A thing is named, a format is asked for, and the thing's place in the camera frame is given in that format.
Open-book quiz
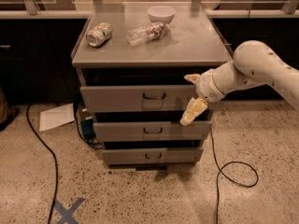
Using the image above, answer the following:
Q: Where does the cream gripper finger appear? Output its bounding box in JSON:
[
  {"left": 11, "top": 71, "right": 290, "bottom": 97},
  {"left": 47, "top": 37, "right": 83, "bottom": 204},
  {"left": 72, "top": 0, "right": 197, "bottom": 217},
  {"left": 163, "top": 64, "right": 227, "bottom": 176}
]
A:
[
  {"left": 180, "top": 98, "right": 208, "bottom": 126},
  {"left": 184, "top": 74, "right": 200, "bottom": 84}
]

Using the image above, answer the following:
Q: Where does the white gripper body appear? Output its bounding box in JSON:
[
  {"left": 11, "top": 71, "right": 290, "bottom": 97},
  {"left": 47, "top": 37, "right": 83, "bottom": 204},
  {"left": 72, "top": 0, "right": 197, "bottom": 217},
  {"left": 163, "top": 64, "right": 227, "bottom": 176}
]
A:
[{"left": 195, "top": 69, "right": 225, "bottom": 103}]

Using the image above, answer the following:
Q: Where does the grey top drawer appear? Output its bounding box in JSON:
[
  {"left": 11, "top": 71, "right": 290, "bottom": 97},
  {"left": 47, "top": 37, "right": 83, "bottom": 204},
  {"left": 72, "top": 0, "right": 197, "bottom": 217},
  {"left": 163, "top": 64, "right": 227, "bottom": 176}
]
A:
[{"left": 80, "top": 85, "right": 197, "bottom": 113}]

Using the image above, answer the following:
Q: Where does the grey drawer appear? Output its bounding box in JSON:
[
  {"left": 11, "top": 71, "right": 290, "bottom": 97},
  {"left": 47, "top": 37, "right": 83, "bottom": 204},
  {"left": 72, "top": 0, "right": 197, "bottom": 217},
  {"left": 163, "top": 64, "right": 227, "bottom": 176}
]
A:
[
  {"left": 93, "top": 121, "right": 211, "bottom": 142},
  {"left": 80, "top": 85, "right": 197, "bottom": 113},
  {"left": 102, "top": 147, "right": 203, "bottom": 165}
]

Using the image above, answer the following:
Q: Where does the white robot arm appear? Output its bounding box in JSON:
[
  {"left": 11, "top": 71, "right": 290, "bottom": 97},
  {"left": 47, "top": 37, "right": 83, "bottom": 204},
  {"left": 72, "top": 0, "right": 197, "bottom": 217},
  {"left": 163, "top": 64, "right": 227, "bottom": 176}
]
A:
[{"left": 180, "top": 40, "right": 299, "bottom": 125}]

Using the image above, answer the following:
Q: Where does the grey bottom drawer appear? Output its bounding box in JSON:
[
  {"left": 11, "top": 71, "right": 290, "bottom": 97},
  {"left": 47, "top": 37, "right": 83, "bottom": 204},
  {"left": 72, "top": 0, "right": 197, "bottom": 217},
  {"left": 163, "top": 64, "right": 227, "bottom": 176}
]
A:
[{"left": 102, "top": 147, "right": 203, "bottom": 165}]

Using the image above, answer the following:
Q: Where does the grey metal drawer cabinet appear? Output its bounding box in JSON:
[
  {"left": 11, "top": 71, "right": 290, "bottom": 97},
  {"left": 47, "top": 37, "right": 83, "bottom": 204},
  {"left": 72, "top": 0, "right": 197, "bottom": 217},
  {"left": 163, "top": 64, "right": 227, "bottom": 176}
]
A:
[{"left": 71, "top": 1, "right": 235, "bottom": 172}]

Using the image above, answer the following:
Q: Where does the grey middle drawer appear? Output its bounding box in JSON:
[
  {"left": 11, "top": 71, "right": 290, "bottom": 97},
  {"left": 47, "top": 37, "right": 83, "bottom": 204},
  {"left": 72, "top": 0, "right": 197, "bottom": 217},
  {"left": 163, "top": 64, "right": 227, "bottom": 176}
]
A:
[{"left": 93, "top": 121, "right": 211, "bottom": 142}]

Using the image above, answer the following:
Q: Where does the clear plastic water bottle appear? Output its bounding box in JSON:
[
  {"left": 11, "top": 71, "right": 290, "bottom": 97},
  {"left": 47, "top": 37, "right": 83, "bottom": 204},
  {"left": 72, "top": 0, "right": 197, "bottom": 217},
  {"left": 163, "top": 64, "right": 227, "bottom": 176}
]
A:
[{"left": 127, "top": 22, "right": 170, "bottom": 46}]

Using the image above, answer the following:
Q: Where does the white bowl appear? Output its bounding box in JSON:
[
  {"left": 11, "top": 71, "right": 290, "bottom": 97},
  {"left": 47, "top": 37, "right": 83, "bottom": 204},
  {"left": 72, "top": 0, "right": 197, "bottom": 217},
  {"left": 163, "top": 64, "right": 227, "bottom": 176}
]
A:
[{"left": 148, "top": 6, "right": 176, "bottom": 23}]

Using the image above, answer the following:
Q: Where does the crushed soda can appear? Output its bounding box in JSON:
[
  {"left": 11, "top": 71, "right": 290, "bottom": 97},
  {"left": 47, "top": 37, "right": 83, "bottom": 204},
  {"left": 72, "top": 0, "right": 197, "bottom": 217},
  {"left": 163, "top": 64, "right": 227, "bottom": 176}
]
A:
[{"left": 86, "top": 22, "right": 113, "bottom": 48}]

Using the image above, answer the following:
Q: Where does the white paper sheet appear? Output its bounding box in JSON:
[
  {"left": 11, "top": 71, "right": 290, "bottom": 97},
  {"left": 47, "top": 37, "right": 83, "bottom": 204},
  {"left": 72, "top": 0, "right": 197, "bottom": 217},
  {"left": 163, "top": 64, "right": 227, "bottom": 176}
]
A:
[{"left": 39, "top": 104, "right": 75, "bottom": 132}]

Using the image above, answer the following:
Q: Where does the blue tape cross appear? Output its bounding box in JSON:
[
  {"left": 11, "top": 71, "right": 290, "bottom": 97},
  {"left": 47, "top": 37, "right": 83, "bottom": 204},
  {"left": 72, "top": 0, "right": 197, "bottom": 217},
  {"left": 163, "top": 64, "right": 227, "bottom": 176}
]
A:
[{"left": 54, "top": 198, "right": 85, "bottom": 224}]

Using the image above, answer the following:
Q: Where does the black cable right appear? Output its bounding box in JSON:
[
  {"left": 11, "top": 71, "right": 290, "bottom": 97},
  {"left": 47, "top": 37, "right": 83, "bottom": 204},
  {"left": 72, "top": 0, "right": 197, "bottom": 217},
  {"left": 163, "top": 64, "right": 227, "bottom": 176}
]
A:
[{"left": 209, "top": 128, "right": 260, "bottom": 224}]

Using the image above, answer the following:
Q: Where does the black cable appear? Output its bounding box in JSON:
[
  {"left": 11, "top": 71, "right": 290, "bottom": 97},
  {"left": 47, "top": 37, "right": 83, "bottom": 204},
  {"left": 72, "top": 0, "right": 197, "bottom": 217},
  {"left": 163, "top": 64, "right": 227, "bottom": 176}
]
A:
[
  {"left": 25, "top": 103, "right": 60, "bottom": 224},
  {"left": 209, "top": 128, "right": 260, "bottom": 224}
]

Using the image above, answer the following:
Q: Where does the black cable left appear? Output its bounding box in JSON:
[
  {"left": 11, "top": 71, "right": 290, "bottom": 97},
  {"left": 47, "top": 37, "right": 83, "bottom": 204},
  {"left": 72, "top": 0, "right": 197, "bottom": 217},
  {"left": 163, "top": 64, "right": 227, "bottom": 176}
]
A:
[{"left": 25, "top": 103, "right": 60, "bottom": 224}]

